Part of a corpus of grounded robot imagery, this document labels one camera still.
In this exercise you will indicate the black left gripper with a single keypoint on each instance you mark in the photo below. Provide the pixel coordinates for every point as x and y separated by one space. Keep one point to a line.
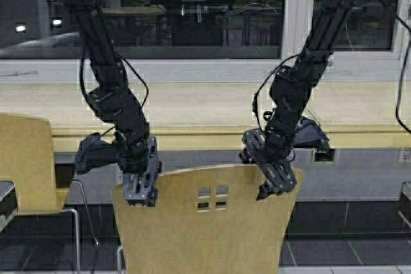
138 186

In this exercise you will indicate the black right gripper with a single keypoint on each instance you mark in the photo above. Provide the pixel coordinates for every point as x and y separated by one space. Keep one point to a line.
279 175

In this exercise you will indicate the yellow wooden chair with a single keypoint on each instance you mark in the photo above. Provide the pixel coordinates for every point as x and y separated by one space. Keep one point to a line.
205 220
28 160

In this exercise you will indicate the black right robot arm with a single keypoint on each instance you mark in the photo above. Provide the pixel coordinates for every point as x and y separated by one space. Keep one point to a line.
287 129

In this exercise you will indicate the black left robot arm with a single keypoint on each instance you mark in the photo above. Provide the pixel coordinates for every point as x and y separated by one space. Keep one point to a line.
133 149

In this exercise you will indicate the long wooden counter table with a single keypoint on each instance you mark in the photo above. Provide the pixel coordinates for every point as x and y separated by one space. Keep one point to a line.
214 116

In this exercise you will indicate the left base corner block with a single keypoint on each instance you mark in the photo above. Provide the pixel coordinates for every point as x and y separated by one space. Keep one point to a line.
9 207

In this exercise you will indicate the base corner block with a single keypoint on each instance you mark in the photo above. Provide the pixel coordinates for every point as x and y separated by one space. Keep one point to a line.
404 203
9 207

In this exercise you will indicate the right base corner block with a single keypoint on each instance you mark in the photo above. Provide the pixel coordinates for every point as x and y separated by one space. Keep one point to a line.
404 203

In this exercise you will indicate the dark glass window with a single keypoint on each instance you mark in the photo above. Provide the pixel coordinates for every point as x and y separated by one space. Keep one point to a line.
150 29

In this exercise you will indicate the wall power outlet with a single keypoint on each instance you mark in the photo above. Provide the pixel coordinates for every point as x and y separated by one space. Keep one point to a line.
324 158

